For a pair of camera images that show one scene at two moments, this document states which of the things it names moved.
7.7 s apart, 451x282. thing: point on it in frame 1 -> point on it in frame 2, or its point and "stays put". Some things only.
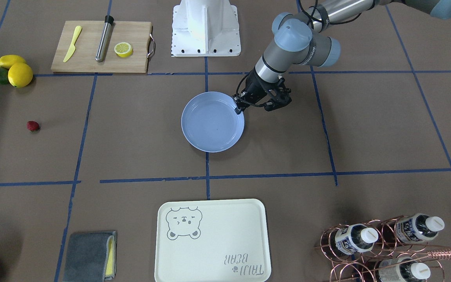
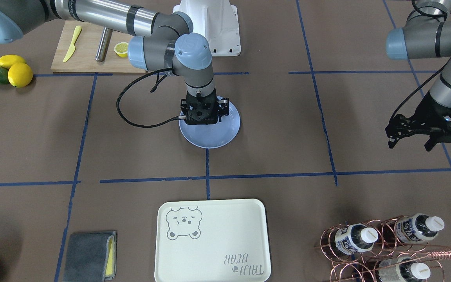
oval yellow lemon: x=6 y=61 stays put
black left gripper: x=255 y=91 -> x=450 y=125
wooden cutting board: x=138 y=34 stays put
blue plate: x=210 y=122 stays put
